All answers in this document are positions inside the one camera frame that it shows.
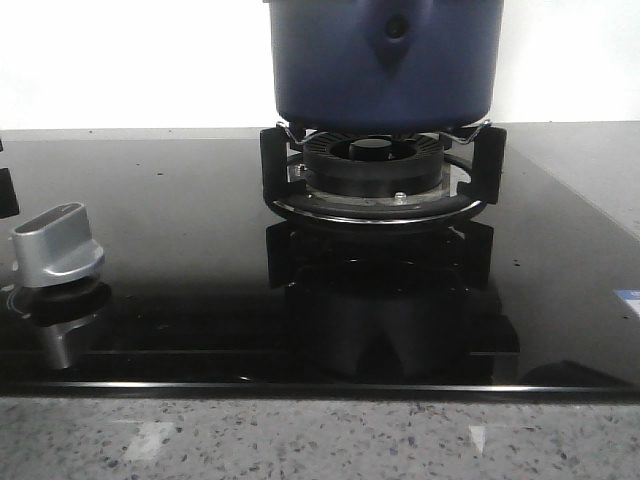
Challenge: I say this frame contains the silver stove control knob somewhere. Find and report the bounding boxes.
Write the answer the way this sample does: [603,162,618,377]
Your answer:
[11,202,105,288]

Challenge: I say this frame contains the black gas burner head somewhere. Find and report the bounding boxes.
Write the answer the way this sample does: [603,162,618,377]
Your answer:
[302,133,444,198]

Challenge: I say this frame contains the black glass gas stove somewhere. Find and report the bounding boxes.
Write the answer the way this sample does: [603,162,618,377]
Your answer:
[1,133,639,402]

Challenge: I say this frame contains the dark blue cooking pot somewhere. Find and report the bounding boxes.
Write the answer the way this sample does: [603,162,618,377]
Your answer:
[268,1,504,133]

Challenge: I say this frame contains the black left burner grate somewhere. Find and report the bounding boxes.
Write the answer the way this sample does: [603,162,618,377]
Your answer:
[0,167,20,219]

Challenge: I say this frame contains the black pot support grate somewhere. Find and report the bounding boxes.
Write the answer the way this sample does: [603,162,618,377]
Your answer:
[259,121,507,229]

